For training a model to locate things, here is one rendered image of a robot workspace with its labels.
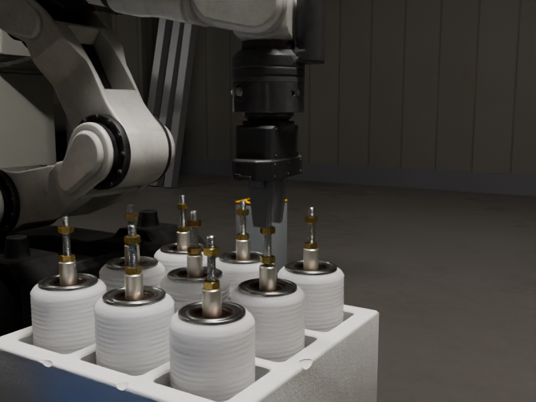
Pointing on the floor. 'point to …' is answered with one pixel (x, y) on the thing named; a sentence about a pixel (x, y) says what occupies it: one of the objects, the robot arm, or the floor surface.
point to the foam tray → (47, 358)
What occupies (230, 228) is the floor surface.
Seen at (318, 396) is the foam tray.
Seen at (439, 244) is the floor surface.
